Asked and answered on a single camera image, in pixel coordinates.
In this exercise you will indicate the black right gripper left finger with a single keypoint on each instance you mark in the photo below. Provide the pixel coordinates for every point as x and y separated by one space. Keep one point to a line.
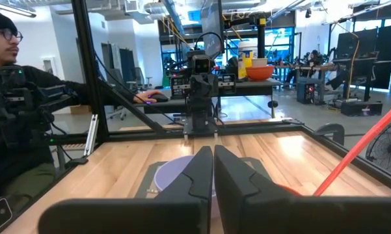
156 214

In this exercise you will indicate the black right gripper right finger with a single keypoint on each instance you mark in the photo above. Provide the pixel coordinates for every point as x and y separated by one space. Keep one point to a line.
296 214

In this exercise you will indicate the orange plastic cup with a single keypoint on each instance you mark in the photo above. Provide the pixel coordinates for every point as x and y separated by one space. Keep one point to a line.
289 191

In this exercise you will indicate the lavender bowl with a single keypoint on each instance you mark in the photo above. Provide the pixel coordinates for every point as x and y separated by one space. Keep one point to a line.
169 172

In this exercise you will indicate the orange-red straw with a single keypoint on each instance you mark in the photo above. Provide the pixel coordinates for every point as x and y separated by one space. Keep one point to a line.
361 143

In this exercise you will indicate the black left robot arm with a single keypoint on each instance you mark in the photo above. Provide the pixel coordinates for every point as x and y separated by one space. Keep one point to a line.
200 112

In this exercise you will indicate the black controller box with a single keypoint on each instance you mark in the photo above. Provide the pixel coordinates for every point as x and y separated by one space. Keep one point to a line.
180 86
227 84

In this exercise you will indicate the grey silicone mat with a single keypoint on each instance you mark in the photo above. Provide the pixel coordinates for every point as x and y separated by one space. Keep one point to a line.
146 177

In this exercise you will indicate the black desk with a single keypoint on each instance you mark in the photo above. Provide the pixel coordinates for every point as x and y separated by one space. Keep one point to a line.
247 86

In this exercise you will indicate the black computer mouse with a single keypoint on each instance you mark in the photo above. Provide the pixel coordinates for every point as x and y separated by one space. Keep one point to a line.
159 98

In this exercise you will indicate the white base peg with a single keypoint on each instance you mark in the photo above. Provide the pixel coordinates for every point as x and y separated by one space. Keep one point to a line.
185 137
215 135

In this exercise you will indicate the yellow white container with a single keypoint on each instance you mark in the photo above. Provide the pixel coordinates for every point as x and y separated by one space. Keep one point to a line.
245 57

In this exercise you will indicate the orange bowl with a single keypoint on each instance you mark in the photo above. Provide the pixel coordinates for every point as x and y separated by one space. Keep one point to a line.
260 74

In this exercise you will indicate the white tub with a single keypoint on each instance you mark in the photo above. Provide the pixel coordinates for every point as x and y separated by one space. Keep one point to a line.
259 62

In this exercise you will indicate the person's hand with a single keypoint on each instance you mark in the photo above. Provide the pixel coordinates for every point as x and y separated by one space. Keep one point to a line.
144 97

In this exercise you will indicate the office chair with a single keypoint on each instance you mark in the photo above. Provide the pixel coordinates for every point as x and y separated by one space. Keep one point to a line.
143 78

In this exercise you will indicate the grey table clamp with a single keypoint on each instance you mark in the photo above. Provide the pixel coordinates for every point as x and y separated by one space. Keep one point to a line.
330 130

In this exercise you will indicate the black clamp foot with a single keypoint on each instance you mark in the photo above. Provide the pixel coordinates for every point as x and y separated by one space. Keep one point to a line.
76 162

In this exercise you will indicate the black computer tower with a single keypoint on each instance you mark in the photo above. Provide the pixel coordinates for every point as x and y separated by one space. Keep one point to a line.
305 92

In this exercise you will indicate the silver aluminium extrusion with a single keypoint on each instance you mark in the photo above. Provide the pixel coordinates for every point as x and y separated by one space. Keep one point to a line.
91 135

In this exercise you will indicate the black floor fan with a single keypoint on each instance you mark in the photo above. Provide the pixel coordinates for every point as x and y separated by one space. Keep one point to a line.
388 149

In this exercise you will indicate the black floor case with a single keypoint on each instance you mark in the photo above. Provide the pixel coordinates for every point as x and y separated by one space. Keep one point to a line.
361 109

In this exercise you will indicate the person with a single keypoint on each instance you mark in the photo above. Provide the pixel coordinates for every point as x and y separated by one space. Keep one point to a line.
19 156

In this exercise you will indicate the person's eyeglasses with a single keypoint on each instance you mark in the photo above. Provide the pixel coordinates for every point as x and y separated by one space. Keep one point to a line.
9 34

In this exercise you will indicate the person's black beanie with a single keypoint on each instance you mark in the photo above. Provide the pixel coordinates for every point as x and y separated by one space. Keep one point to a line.
0 21

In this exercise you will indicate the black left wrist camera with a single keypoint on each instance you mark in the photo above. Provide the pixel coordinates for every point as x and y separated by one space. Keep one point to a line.
202 64

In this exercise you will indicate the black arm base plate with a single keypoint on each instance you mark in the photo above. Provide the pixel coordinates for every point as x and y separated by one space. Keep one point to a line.
200 130

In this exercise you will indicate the black rig frame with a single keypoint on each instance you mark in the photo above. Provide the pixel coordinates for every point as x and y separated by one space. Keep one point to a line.
88 65

